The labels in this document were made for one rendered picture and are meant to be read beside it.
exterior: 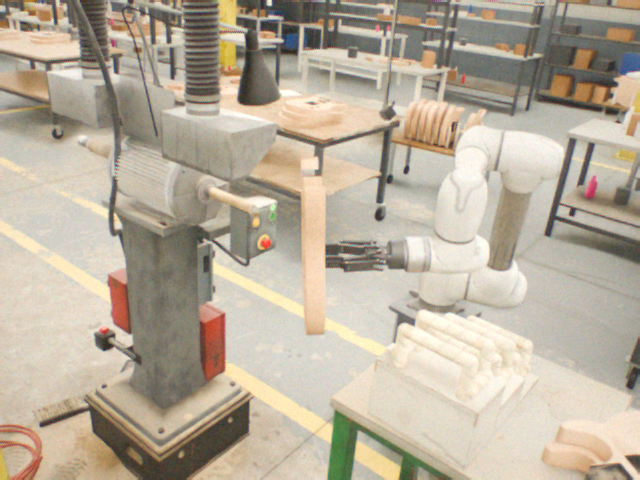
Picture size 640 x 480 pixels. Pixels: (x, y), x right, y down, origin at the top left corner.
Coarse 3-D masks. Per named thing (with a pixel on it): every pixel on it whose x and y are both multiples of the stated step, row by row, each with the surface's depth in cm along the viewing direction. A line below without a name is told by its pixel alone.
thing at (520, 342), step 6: (468, 318) 167; (474, 318) 166; (480, 324) 164; (486, 324) 164; (492, 324) 163; (492, 330) 162; (498, 330) 161; (504, 330) 161; (504, 336) 160; (510, 336) 159; (516, 336) 159; (516, 342) 158; (522, 342) 157; (528, 342) 157; (522, 348) 157; (528, 348) 156
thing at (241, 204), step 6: (210, 192) 185; (216, 192) 184; (222, 192) 183; (216, 198) 184; (222, 198) 182; (228, 198) 181; (234, 198) 180; (240, 198) 179; (234, 204) 179; (240, 204) 178; (246, 204) 176; (252, 204) 176; (246, 210) 177
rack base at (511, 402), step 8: (512, 376) 148; (520, 376) 148; (512, 384) 144; (520, 384) 145; (504, 392) 141; (512, 392) 142; (520, 392) 148; (504, 400) 139; (512, 400) 144; (504, 408) 140; (512, 408) 147; (504, 416) 143; (496, 424) 139
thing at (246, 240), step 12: (264, 204) 215; (276, 204) 218; (240, 216) 211; (252, 216) 209; (264, 216) 215; (276, 216) 220; (240, 228) 213; (252, 228) 211; (264, 228) 217; (276, 228) 223; (216, 240) 223; (240, 240) 215; (252, 240) 214; (228, 252) 223; (240, 252) 217; (252, 252) 216; (264, 252) 222; (240, 264) 224
